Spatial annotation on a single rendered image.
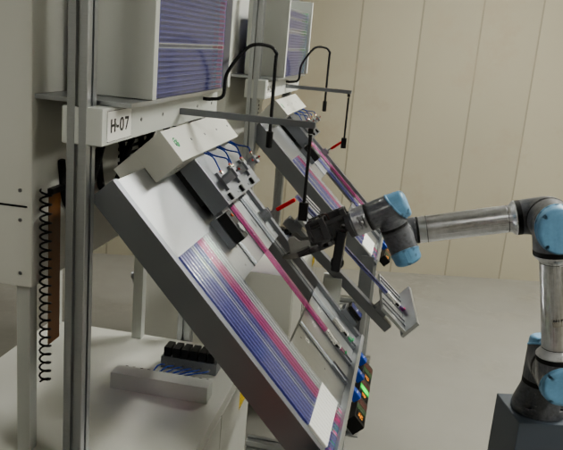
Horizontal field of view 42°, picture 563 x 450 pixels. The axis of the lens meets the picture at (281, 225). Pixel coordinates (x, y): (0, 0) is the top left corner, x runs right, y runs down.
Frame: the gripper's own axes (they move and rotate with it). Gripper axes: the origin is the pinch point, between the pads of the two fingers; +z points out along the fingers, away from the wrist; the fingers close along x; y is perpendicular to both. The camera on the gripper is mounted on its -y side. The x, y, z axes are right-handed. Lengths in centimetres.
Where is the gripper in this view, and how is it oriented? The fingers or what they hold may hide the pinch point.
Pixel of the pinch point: (288, 257)
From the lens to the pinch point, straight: 198.5
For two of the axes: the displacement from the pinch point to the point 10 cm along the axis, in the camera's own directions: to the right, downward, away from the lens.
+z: -8.9, 3.7, 2.6
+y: -4.1, -9.0, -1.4
